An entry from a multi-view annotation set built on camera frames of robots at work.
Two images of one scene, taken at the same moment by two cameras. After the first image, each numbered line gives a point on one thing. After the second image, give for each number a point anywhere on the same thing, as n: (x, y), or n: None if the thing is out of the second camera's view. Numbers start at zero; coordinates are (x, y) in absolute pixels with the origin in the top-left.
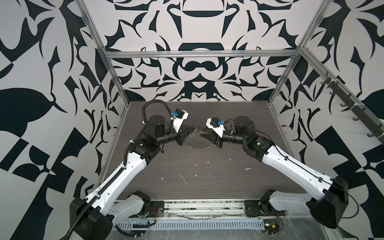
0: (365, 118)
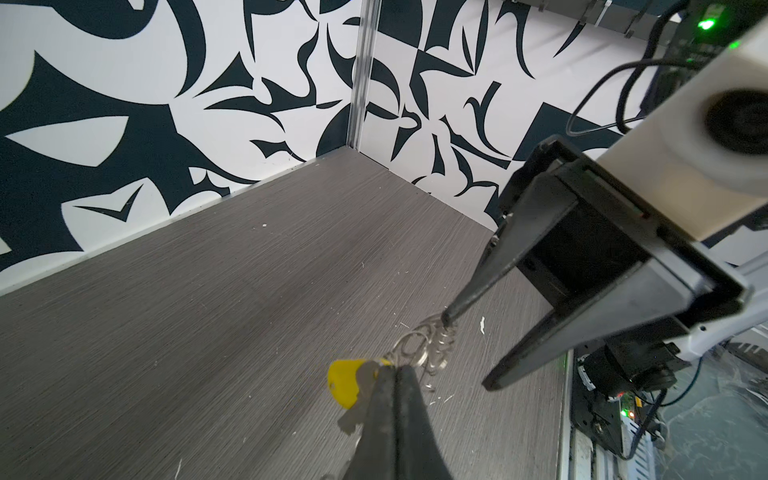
0: (600, 13)
